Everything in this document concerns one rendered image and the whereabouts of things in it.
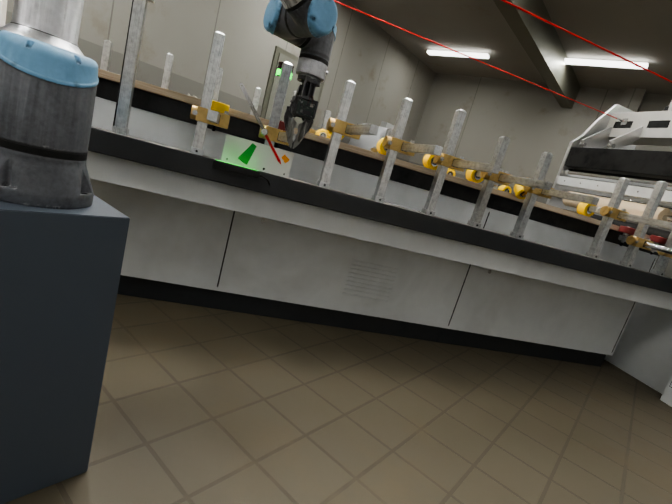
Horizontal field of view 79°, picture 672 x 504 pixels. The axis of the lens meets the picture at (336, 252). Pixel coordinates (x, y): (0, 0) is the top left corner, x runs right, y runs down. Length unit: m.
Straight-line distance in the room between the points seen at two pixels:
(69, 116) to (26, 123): 0.06
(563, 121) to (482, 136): 1.53
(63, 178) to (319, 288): 1.38
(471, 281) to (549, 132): 7.04
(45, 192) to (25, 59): 0.21
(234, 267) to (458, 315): 1.25
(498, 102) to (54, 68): 9.14
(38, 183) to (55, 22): 0.35
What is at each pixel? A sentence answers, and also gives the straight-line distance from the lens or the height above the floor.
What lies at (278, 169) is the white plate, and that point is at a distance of 1.63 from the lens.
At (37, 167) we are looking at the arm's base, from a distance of 0.87.
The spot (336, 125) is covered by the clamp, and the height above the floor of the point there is 0.95.
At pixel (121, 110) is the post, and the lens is 1.66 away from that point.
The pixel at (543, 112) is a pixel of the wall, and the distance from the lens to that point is 9.32.
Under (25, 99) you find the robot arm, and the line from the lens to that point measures 0.87.
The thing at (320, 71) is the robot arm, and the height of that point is 1.05.
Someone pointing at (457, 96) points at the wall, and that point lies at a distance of 10.01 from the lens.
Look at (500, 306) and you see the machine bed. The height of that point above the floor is 0.29.
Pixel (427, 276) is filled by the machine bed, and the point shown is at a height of 0.37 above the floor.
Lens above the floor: 0.81
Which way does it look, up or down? 12 degrees down
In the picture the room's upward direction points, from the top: 16 degrees clockwise
